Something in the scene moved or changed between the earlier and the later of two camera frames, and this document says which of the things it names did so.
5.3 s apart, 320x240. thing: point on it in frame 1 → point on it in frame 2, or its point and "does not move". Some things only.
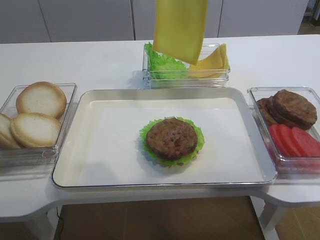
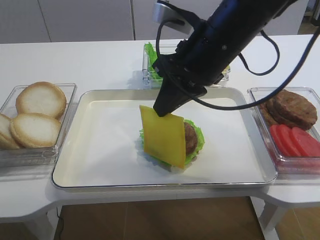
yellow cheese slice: x=179 y=28 → x=164 y=136
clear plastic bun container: x=33 y=118 does not move
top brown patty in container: x=293 y=110 does not move
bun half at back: x=41 y=97 does not move
